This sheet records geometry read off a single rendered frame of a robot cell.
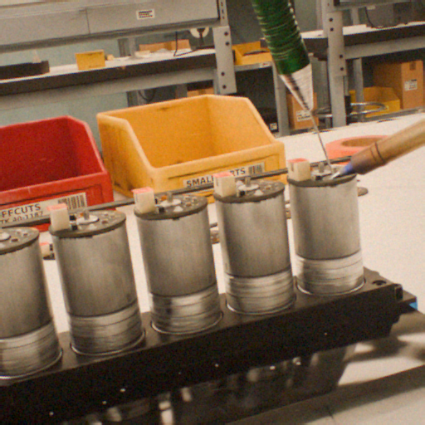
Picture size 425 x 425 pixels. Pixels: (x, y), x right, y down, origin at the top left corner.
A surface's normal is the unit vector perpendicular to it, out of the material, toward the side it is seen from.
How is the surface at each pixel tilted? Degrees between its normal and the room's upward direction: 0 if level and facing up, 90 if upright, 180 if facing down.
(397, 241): 0
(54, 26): 90
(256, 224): 90
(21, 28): 90
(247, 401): 0
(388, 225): 0
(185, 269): 90
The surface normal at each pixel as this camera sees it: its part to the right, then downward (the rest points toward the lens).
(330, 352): -0.12, -0.96
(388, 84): -0.92, 0.22
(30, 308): 0.72, 0.10
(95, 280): 0.19, 0.24
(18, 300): 0.51, 0.17
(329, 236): -0.07, 0.27
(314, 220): -0.40, 0.29
